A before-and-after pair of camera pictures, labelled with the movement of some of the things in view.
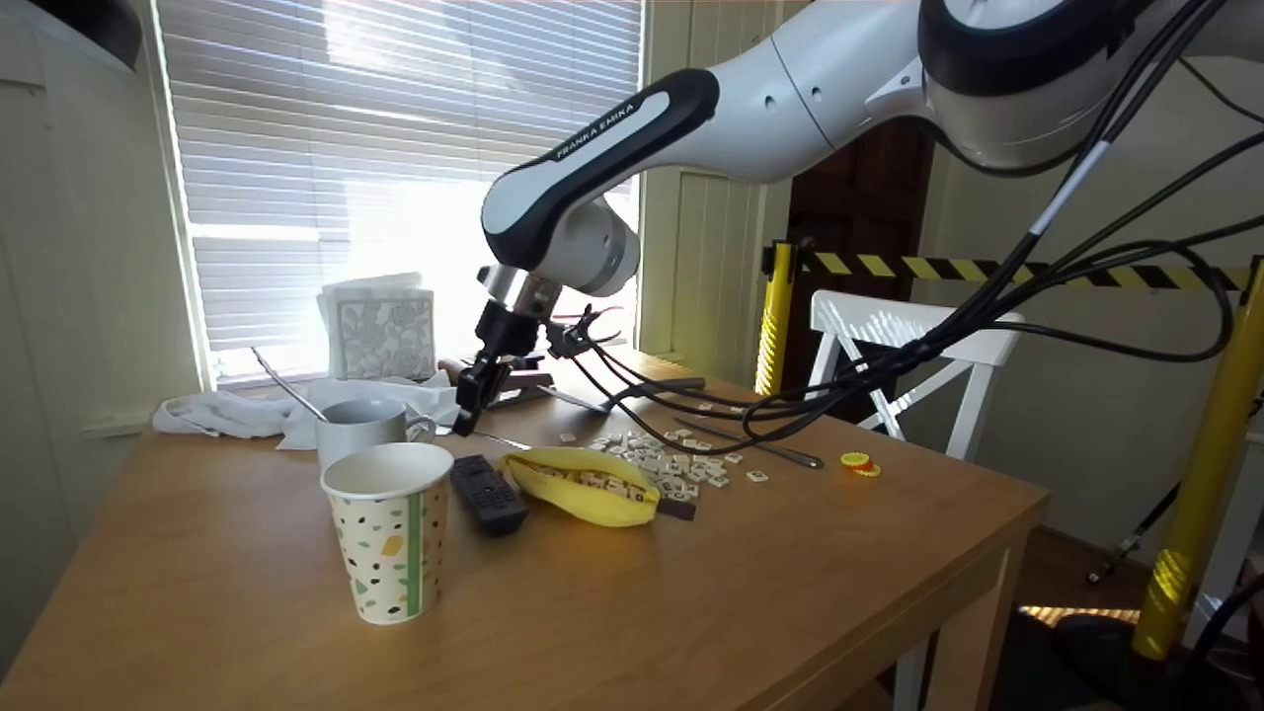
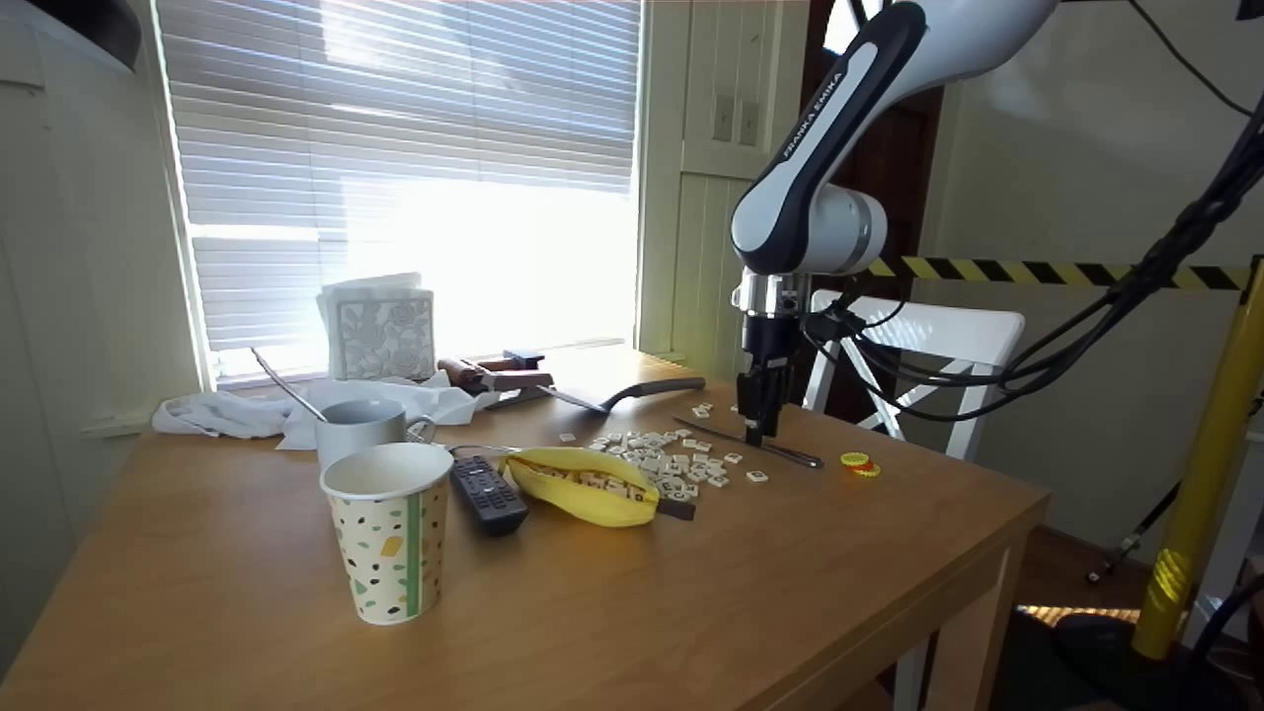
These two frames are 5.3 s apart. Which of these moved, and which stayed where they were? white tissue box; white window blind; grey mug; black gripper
Moved: black gripper
Stayed: white window blind; grey mug; white tissue box
